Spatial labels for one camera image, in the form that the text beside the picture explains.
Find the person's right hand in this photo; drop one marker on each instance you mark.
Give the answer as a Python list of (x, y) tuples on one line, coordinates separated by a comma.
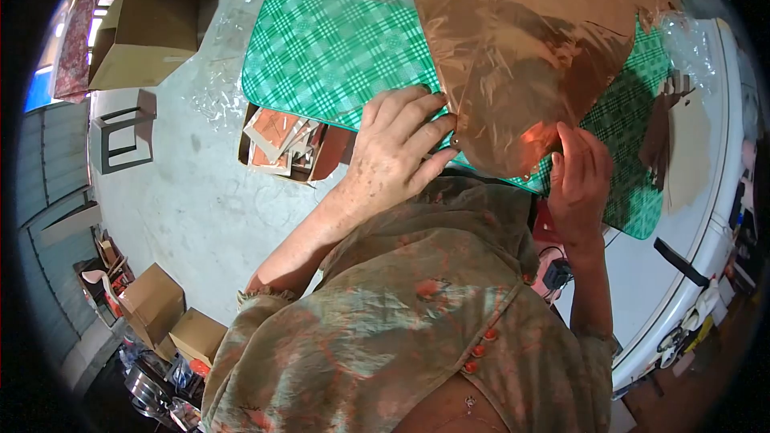
[(580, 192)]

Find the person's left hand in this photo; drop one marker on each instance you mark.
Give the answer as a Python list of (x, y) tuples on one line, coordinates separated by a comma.
[(385, 156)]

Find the person's left index finger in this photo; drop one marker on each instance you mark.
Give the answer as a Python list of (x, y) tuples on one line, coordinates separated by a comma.
[(430, 131)]

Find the person's left middle finger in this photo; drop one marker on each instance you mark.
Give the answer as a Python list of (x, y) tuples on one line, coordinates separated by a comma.
[(418, 107)]

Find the person's left ring finger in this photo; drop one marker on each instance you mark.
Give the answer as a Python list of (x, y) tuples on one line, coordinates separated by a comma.
[(397, 96)]

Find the person's right thumb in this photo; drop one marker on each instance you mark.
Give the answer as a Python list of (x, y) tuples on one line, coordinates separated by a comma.
[(556, 169)]

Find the person's right fingers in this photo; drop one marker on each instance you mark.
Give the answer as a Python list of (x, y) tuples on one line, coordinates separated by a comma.
[(586, 147)]

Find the person's left thumb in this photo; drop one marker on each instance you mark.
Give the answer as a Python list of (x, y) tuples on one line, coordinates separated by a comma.
[(436, 165)]

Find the copper foil sheet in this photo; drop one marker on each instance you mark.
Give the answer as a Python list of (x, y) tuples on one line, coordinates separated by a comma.
[(511, 42)]

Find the red plastic object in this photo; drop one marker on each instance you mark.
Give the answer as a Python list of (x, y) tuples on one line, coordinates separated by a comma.
[(544, 222)]

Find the green checked mat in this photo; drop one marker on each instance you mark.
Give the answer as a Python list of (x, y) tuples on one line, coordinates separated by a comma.
[(331, 54)]

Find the brown paper pieces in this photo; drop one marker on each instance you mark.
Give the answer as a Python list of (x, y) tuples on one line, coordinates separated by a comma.
[(686, 144)]

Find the black flat bar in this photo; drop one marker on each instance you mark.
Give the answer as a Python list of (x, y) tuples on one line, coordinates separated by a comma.
[(680, 261)]

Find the person's body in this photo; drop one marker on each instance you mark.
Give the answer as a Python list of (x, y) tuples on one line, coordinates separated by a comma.
[(385, 325)]

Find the crumpled clear plastic film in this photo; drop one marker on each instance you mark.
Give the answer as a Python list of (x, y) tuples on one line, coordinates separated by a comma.
[(225, 72)]

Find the open cardboard box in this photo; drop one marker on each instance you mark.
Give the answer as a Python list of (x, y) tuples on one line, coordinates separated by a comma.
[(144, 36)]

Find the grey metal stool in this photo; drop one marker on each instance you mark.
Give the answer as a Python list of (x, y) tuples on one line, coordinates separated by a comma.
[(123, 132)]

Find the closed cardboard box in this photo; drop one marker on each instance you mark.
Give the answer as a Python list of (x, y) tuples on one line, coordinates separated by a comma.
[(198, 337), (153, 304)]

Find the red floral cloth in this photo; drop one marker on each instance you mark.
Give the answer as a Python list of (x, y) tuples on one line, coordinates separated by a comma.
[(81, 30)]

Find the flat cardboard piece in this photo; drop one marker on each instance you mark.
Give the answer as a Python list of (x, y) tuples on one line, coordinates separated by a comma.
[(72, 223)]

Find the metal pots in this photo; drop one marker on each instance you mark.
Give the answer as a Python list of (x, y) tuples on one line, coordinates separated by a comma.
[(153, 391)]

